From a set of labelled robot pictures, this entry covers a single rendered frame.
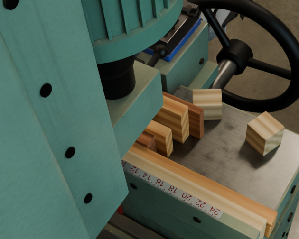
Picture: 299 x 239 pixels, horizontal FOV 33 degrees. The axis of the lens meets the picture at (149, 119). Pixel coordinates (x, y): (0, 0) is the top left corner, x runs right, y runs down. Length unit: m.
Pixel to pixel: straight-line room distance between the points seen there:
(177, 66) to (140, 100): 0.20
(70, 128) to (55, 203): 0.08
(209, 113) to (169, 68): 0.09
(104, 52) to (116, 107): 0.15
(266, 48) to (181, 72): 1.38
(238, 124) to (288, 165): 0.10
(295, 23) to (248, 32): 0.21
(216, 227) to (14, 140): 0.40
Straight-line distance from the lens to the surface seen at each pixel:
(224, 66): 0.96
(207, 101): 0.76
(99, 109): 0.46
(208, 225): 0.66
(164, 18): 0.47
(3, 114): 0.29
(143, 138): 0.71
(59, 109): 0.41
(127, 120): 0.60
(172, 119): 0.72
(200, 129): 0.75
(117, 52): 0.45
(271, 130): 0.73
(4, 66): 0.28
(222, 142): 0.76
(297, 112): 1.97
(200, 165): 0.74
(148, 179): 0.67
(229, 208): 0.65
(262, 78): 2.05
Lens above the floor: 1.53
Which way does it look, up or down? 52 degrees down
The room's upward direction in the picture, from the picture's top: 8 degrees counter-clockwise
